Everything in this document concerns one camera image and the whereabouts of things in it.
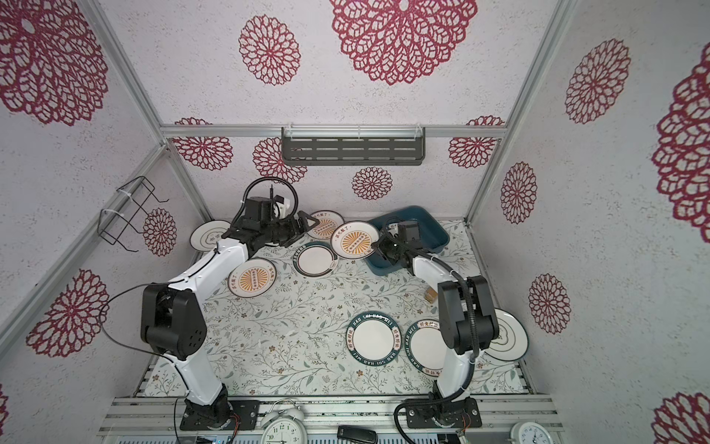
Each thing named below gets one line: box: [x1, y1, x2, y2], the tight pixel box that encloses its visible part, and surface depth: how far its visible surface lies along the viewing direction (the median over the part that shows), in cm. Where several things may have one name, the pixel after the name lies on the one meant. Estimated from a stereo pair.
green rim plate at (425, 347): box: [403, 319, 449, 378], surface depth 89 cm
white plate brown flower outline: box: [189, 219, 232, 252], surface depth 118 cm
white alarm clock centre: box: [259, 398, 308, 444], surface depth 70 cm
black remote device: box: [336, 424, 380, 444], surface depth 70 cm
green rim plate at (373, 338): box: [345, 310, 403, 367], surface depth 89 cm
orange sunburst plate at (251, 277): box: [227, 257, 278, 298], surface depth 102 cm
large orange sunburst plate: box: [330, 220, 380, 260], surface depth 99 cm
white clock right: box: [509, 419, 554, 444], surface depth 70 cm
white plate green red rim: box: [292, 241, 339, 279], surface depth 109 cm
